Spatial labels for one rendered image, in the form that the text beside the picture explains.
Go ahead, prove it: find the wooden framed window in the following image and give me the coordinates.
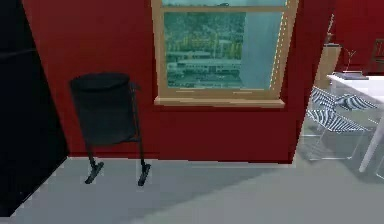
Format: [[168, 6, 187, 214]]
[[150, 0, 300, 109]]

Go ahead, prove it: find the black bin on stand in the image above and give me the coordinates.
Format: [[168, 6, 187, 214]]
[[68, 72, 152, 187]]

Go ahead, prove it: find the striped clear chair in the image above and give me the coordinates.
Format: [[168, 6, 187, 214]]
[[301, 85, 379, 162]]

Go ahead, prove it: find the tan wooden cabinet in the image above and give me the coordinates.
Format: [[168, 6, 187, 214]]
[[314, 43, 342, 90]]

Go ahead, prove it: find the grey book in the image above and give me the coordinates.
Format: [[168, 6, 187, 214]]
[[332, 71, 370, 81]]

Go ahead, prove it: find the black fridge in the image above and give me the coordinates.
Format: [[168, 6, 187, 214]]
[[0, 0, 70, 218]]

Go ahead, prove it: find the white table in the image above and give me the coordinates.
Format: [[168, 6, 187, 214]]
[[326, 73, 384, 174]]

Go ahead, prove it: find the thin wire stand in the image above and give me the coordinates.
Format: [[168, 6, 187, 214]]
[[343, 48, 358, 73]]

